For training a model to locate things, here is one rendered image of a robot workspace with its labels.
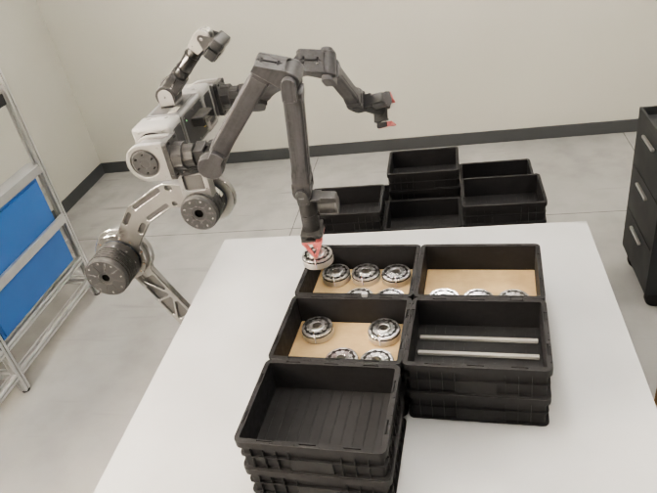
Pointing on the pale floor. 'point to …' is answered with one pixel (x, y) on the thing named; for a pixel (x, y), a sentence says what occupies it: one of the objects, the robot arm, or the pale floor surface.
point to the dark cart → (643, 206)
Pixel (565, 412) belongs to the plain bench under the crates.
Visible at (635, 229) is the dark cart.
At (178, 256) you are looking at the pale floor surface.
